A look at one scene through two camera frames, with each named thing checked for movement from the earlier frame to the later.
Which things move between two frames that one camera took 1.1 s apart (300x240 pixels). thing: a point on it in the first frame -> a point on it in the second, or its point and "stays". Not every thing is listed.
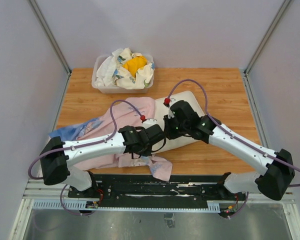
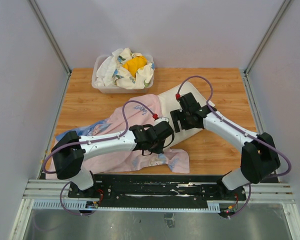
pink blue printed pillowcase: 133,112 -> 129,159
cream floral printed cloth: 125,79 stays
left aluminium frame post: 53,43 stays
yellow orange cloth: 133,64 stays
